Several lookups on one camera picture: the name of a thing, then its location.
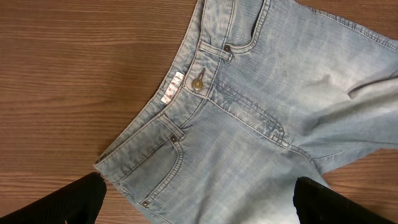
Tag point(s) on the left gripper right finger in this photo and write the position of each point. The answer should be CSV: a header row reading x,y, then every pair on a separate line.
x,y
317,204

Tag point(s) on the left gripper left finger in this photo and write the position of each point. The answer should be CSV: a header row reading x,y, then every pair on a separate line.
x,y
76,203

